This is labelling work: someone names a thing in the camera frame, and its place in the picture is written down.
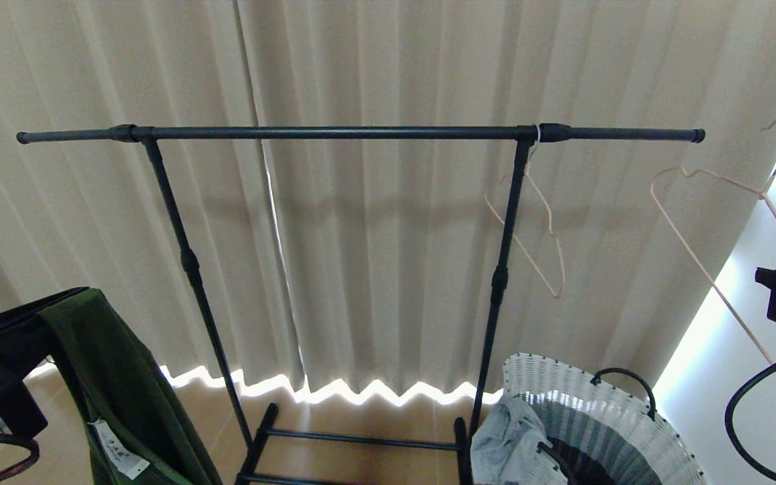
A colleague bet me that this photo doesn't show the pink clothes hanger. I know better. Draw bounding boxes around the pink clothes hanger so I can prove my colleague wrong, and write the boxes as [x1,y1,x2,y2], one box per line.
[649,115,776,425]
[484,145,565,299]

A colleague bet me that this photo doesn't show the green long-sleeved shirt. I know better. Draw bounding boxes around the green long-sleeved shirt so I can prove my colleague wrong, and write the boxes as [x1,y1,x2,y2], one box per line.
[38,288,224,485]

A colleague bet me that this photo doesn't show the white laundry basket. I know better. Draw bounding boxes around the white laundry basket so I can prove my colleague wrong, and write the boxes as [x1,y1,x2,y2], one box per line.
[501,352,707,485]

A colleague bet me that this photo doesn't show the black clothes rack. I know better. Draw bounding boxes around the black clothes rack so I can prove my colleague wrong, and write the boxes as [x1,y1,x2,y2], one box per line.
[16,123,707,485]

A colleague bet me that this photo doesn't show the pale grey garment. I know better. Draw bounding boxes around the pale grey garment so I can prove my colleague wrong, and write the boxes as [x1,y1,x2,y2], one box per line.
[471,394,567,485]

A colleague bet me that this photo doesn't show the beige curtain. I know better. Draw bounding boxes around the beige curtain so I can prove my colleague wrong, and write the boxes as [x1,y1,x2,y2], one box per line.
[0,0,776,405]

